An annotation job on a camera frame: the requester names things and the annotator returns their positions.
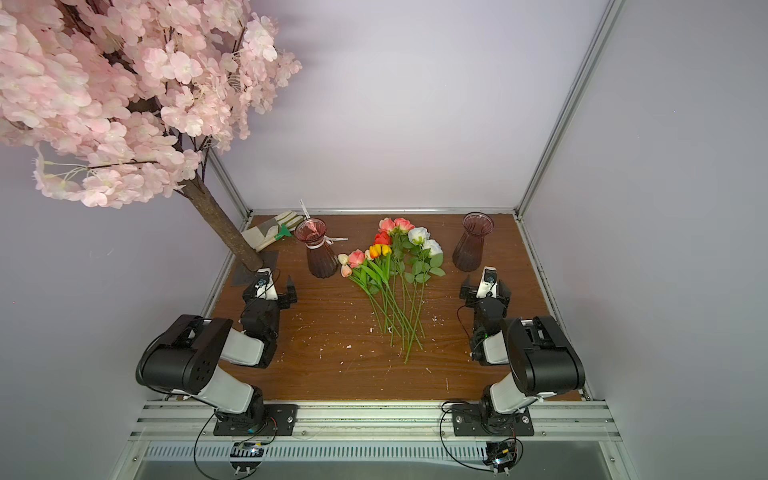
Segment dark pink glass vase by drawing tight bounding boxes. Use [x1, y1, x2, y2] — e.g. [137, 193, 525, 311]
[452, 212, 494, 272]

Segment dark pink vase with ribbon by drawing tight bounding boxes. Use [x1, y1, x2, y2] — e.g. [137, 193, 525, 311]
[294, 218, 338, 279]

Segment orange yellow tulip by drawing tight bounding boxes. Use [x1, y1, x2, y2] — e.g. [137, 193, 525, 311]
[364, 244, 421, 364]

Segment white rose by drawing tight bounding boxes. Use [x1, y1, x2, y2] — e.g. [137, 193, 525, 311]
[407, 227, 430, 351]
[413, 239, 445, 333]

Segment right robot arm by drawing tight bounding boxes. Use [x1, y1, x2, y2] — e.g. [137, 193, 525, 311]
[459, 267, 586, 435]

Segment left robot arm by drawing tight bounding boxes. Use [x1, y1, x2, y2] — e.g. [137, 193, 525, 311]
[136, 268, 298, 436]

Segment beige gardening gloves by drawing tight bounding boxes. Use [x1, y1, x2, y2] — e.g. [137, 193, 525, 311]
[242, 210, 305, 252]

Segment small green garden tool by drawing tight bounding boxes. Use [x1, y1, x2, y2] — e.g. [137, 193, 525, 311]
[275, 224, 293, 240]

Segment left circuit board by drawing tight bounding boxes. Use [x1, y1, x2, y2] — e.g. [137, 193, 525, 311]
[229, 442, 265, 478]

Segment circuit board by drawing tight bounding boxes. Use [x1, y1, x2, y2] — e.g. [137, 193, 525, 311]
[483, 438, 524, 475]
[229, 442, 265, 478]

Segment right circuit board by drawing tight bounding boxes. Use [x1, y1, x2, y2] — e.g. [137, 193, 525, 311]
[483, 438, 524, 475]

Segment pink cherry blossom tree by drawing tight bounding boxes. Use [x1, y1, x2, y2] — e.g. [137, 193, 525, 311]
[1, 0, 301, 271]

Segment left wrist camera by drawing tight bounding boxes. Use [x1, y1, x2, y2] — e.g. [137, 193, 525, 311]
[254, 268, 278, 301]

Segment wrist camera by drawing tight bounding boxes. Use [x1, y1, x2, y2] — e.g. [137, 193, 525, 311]
[476, 267, 498, 298]
[254, 268, 278, 301]

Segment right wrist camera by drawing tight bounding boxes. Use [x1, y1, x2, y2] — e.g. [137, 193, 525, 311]
[476, 267, 498, 298]

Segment dark tree base plate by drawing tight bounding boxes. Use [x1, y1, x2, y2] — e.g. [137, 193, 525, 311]
[232, 250, 280, 288]

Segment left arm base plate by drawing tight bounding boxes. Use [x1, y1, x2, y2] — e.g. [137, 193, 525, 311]
[213, 403, 298, 437]

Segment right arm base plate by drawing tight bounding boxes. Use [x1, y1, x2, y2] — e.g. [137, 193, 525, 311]
[444, 403, 535, 437]

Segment aluminium front rail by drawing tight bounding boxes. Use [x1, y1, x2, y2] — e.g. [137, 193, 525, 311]
[129, 401, 621, 442]

